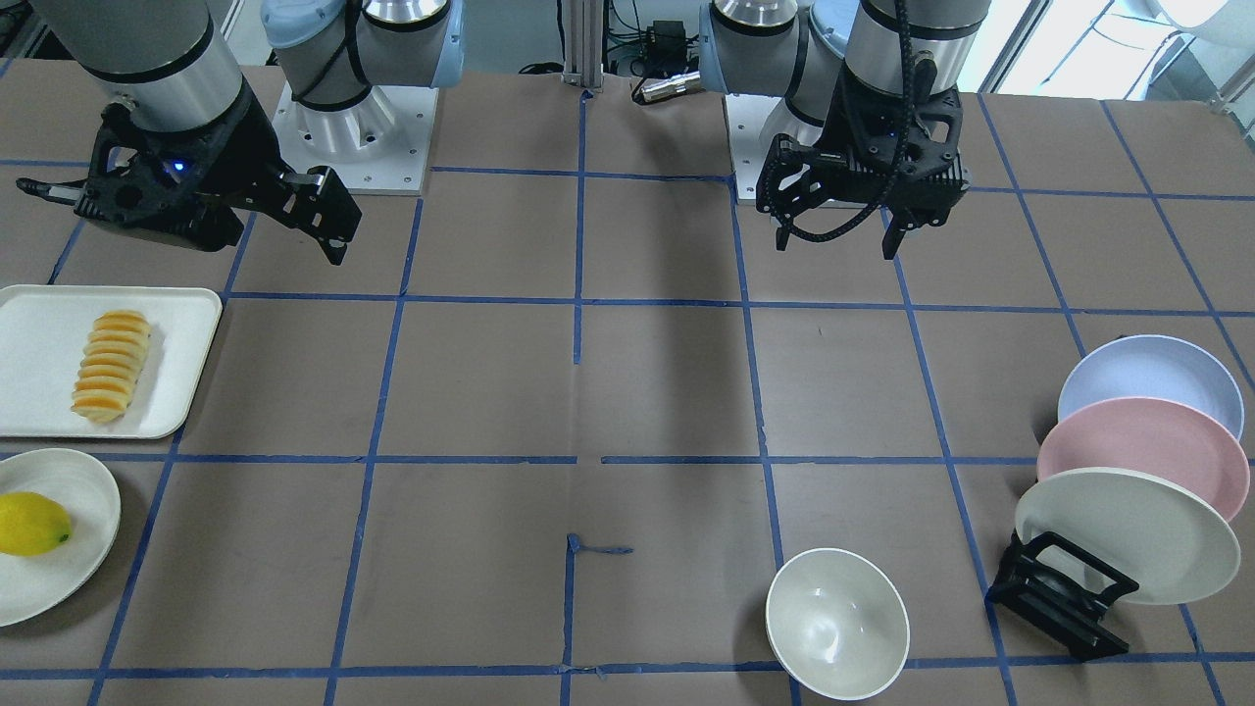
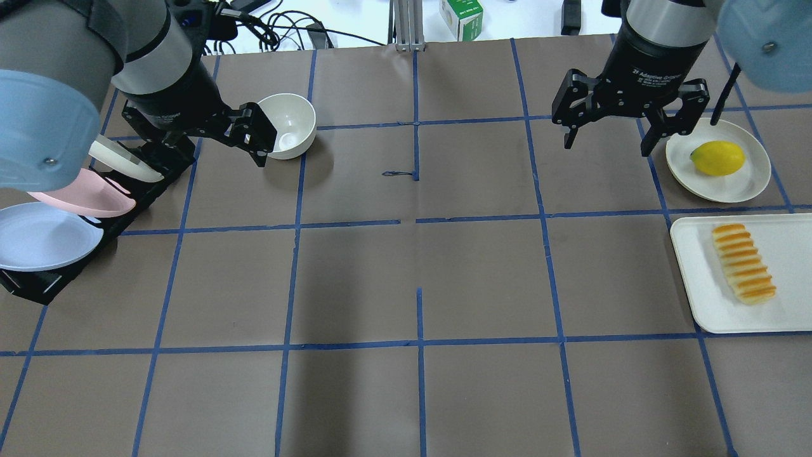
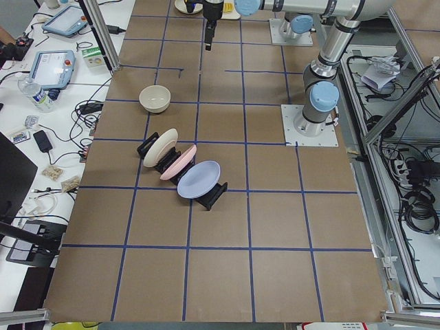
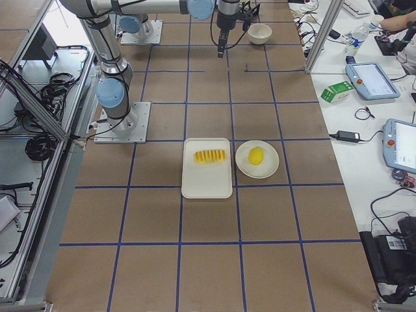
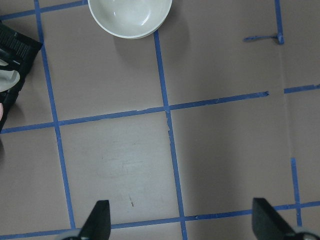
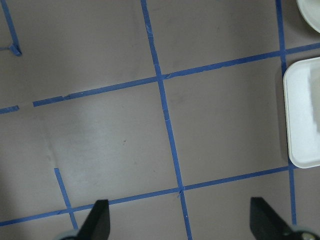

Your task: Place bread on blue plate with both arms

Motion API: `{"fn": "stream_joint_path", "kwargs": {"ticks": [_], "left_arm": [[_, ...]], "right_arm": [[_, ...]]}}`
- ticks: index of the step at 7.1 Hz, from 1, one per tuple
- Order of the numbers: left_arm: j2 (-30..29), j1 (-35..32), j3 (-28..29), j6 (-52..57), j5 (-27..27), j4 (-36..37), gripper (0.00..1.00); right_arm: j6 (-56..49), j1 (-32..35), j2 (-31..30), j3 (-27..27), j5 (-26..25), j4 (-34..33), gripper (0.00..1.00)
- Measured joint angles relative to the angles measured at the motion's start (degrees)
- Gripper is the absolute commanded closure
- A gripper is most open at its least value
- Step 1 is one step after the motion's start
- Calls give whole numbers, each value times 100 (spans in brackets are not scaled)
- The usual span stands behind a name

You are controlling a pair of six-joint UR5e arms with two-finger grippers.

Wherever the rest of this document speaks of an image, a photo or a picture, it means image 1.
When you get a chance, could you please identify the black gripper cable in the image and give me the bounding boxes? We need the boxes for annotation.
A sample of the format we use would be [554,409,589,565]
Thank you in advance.
[789,0,937,245]

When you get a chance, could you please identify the aluminium frame post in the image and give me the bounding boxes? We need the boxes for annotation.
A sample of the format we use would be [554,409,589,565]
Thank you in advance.
[558,0,607,94]

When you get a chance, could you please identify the black dish rack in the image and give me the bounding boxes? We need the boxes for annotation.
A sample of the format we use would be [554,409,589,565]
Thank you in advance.
[985,530,1141,662]

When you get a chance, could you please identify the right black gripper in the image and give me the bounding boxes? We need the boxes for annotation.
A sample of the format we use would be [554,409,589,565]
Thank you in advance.
[15,93,361,267]

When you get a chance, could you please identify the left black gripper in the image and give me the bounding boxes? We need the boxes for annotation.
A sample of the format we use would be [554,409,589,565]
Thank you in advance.
[766,87,970,261]

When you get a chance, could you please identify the white rectangular tray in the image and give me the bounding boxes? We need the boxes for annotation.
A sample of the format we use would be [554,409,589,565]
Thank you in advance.
[1,283,223,439]

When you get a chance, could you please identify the white bowl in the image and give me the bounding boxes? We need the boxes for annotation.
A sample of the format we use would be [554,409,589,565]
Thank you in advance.
[766,548,912,702]

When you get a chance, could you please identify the white round plate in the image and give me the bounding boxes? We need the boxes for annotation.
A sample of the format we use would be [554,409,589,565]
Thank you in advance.
[1,448,122,627]

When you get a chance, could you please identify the cream plate in rack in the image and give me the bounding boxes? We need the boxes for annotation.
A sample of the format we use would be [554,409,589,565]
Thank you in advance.
[1017,468,1242,606]

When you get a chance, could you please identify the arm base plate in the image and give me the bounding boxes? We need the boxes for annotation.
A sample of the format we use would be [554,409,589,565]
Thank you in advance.
[271,87,441,196]
[725,93,822,206]

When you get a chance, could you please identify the pink plate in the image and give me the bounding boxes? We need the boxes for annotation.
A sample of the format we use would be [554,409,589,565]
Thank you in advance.
[1035,396,1251,520]

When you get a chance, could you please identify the blue plate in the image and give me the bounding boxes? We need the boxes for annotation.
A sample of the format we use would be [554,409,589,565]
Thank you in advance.
[1055,334,1246,439]

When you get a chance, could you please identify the silver cylindrical connector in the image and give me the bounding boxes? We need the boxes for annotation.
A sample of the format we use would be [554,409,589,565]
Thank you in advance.
[630,71,704,107]

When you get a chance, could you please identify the yellow lemon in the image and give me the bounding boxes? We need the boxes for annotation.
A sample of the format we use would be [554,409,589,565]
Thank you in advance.
[1,492,75,557]

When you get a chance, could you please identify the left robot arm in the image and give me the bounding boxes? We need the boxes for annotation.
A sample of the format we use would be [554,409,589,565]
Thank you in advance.
[698,1,990,260]

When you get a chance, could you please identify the sliced yellow bread loaf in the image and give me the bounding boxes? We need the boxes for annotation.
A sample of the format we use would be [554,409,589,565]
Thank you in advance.
[72,308,153,425]

